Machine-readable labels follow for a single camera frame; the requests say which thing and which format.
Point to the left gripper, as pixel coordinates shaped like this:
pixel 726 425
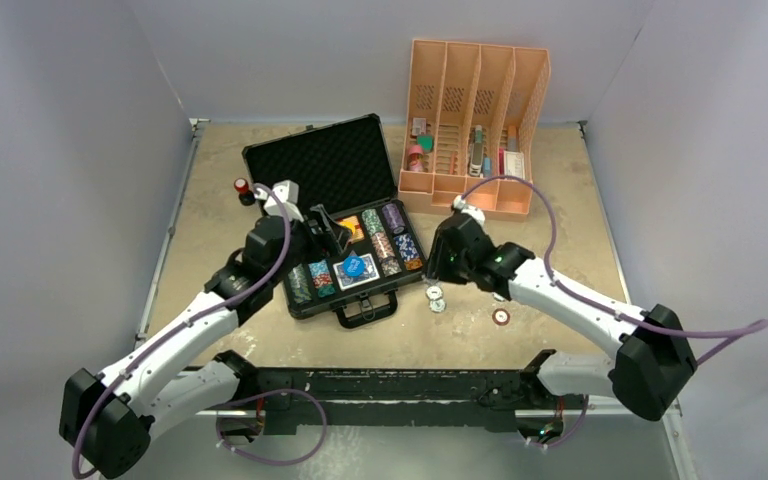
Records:
pixel 323 243

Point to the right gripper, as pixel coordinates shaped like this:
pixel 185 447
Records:
pixel 435 267

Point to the red playing card deck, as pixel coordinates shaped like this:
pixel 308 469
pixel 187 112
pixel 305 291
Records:
pixel 352 223

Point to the blue round button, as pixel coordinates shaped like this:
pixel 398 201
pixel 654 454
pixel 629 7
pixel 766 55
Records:
pixel 354 266

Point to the blue playing card deck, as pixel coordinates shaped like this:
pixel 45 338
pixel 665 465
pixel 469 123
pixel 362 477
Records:
pixel 344 282

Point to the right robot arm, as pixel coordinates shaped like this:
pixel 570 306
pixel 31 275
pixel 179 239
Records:
pixel 646 359

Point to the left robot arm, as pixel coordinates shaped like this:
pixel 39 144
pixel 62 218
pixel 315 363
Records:
pixel 110 418

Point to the black poker case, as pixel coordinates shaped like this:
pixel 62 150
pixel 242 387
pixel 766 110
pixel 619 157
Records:
pixel 362 246

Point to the blue red green chip row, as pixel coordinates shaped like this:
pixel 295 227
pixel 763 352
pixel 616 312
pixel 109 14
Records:
pixel 322 280

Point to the green white chip row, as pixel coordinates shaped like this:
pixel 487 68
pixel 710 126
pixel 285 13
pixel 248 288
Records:
pixel 372 222

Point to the navy orange chip row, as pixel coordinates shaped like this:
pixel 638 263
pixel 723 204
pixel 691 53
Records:
pixel 409 252

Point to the pink brown chip row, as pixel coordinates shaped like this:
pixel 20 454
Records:
pixel 386 255

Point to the purple chip row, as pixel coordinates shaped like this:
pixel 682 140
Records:
pixel 394 219

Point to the red white poker chip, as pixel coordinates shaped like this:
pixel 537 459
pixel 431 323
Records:
pixel 501 317

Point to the red black small bottle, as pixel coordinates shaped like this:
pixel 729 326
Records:
pixel 245 195

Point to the white red box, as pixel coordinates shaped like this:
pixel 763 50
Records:
pixel 512 163

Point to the pink tape roll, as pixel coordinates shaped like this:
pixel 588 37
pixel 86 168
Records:
pixel 415 159

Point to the orange desk organizer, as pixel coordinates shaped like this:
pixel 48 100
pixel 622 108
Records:
pixel 466 103

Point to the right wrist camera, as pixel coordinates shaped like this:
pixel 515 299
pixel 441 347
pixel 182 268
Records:
pixel 463 207

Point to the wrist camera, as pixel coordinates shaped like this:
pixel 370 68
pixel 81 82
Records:
pixel 463 207
pixel 283 197

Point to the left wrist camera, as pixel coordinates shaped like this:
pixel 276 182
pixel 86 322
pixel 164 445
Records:
pixel 283 197

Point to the black aluminium base frame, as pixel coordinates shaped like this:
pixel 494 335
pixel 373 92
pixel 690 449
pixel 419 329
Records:
pixel 484 398

